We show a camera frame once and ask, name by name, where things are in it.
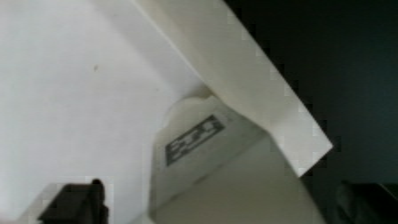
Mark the white leg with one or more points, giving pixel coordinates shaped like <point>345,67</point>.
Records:
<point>223,180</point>

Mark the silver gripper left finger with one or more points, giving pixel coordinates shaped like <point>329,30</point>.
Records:
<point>77,206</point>

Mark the white square table top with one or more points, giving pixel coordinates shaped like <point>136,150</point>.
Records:
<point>106,59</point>

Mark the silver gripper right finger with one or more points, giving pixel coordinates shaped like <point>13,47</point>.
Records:
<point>367,203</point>

